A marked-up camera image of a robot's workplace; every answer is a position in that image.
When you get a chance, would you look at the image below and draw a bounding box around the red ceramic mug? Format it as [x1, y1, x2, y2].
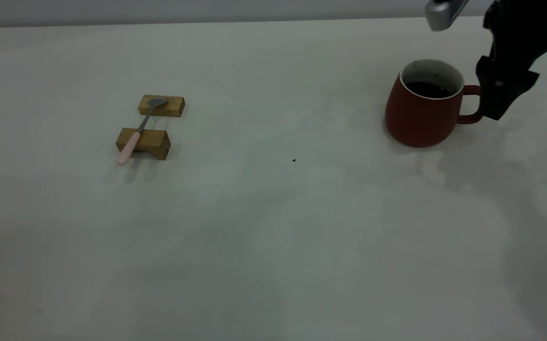
[385, 59, 485, 148]

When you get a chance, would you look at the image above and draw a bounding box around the pink handled metal spoon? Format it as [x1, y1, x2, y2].
[117, 98, 168, 166]

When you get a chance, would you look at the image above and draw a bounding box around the arched wooden block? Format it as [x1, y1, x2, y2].
[116, 127, 171, 161]

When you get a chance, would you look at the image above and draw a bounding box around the flat wooden block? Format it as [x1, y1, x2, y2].
[138, 95, 186, 118]

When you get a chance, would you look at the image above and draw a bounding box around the dark coffee liquid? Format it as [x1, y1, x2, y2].
[404, 81, 452, 99]

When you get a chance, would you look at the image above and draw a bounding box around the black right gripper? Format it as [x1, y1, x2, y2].
[475, 0, 547, 121]

